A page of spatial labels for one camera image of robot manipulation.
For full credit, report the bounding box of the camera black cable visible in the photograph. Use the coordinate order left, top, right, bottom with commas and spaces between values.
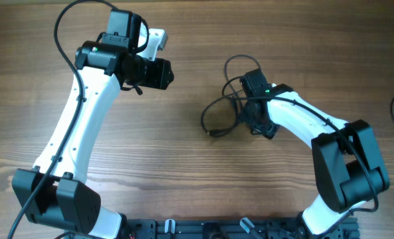
221, 76, 380, 239
6, 0, 149, 239

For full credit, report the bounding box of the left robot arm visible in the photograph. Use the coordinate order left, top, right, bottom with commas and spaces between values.
12, 10, 174, 238

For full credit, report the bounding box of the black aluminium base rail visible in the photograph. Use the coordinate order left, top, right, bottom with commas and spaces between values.
126, 217, 360, 239

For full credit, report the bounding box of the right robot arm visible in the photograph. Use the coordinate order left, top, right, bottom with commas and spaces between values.
239, 69, 390, 238

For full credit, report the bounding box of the left camera black cable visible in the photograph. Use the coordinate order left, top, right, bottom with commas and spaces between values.
6, 0, 149, 239

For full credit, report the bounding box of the right camera black cable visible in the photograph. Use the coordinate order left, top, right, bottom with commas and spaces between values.
221, 76, 380, 239

